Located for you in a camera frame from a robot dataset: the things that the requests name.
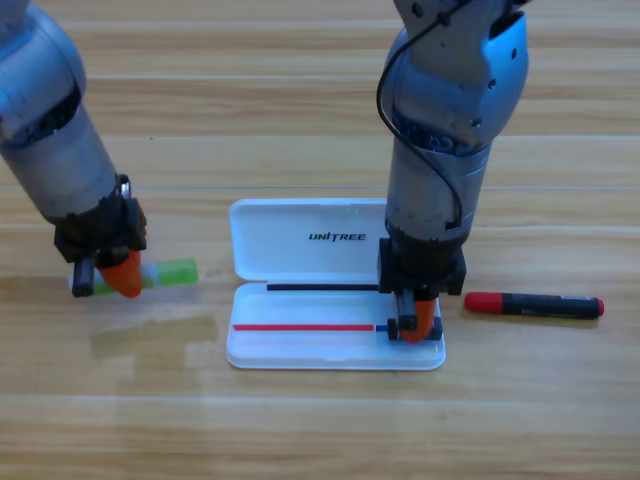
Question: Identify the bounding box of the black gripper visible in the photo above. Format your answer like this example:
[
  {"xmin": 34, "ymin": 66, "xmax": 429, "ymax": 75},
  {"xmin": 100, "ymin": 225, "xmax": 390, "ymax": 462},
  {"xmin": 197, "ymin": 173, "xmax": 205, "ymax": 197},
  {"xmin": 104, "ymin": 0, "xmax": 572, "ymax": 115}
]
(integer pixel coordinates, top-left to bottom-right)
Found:
[
  {"xmin": 53, "ymin": 173, "xmax": 149, "ymax": 300},
  {"xmin": 377, "ymin": 234, "xmax": 467, "ymax": 345}
]

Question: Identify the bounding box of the small black eraser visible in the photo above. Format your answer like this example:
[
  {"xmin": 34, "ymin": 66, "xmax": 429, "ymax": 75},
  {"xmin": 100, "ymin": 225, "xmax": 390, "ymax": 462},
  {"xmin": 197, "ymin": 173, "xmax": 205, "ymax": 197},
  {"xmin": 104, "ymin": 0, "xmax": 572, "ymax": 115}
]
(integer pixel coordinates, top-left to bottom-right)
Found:
[{"xmin": 387, "ymin": 317, "xmax": 445, "ymax": 344}]

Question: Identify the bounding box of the green highlighter pen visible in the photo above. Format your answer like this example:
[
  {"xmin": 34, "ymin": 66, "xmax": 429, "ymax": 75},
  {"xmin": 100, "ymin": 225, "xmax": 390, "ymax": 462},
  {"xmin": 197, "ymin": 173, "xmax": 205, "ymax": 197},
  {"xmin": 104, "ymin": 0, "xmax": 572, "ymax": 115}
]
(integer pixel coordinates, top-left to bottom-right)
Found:
[{"xmin": 68, "ymin": 257, "xmax": 200, "ymax": 296}]

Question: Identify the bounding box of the red and black marker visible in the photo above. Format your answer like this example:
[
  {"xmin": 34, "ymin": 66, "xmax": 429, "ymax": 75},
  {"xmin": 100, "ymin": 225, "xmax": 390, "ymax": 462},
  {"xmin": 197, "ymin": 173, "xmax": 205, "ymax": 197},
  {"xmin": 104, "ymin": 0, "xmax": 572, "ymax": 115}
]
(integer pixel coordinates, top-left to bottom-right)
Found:
[{"xmin": 463, "ymin": 291, "xmax": 605, "ymax": 321}]

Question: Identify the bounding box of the white Unitree pencil case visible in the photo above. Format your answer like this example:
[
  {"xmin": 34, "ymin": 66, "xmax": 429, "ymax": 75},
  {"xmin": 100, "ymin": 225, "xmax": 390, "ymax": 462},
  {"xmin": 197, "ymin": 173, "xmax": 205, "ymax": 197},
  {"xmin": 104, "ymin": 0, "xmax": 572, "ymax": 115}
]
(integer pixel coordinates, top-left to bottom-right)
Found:
[{"xmin": 225, "ymin": 197, "xmax": 447, "ymax": 372}]

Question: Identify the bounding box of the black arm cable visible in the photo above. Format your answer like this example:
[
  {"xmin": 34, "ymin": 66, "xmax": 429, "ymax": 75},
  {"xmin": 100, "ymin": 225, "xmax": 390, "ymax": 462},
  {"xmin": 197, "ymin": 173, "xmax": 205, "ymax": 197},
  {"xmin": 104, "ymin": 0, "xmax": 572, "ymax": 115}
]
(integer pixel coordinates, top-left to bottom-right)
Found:
[{"xmin": 375, "ymin": 0, "xmax": 464, "ymax": 226}]

